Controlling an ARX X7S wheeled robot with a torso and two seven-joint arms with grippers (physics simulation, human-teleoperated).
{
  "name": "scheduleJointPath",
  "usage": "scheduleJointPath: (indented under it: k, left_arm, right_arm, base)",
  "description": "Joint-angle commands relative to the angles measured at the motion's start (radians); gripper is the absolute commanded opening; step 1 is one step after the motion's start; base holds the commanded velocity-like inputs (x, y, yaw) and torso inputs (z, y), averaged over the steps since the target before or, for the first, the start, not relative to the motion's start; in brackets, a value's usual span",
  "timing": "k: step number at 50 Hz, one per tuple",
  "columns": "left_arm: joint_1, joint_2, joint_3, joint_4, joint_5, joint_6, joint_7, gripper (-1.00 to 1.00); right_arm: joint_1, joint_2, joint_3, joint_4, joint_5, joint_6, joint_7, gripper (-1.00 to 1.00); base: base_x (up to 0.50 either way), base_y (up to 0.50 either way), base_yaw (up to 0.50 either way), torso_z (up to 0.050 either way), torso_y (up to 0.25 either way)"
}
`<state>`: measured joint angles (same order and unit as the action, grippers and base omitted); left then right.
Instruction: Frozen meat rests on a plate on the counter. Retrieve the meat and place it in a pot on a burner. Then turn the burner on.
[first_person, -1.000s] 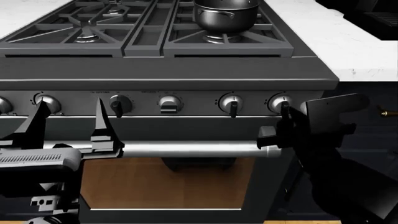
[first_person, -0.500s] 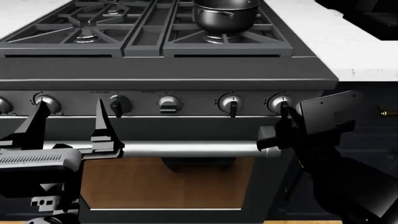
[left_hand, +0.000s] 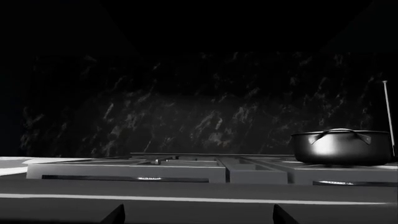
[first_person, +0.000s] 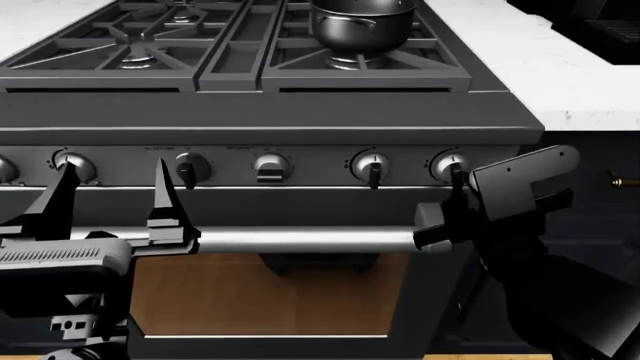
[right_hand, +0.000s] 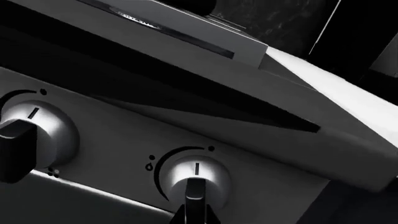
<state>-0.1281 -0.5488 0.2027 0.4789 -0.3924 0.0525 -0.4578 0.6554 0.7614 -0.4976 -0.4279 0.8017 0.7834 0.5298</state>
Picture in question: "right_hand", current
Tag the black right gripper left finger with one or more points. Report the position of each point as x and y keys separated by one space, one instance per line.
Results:
x=15 y=149

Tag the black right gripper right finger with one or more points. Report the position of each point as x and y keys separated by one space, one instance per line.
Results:
x=194 y=200

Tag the round silver stove knob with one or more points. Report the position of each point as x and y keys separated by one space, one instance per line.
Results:
x=53 y=130
x=199 y=165

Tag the stainless steel stove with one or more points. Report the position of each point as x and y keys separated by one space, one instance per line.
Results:
x=124 y=130

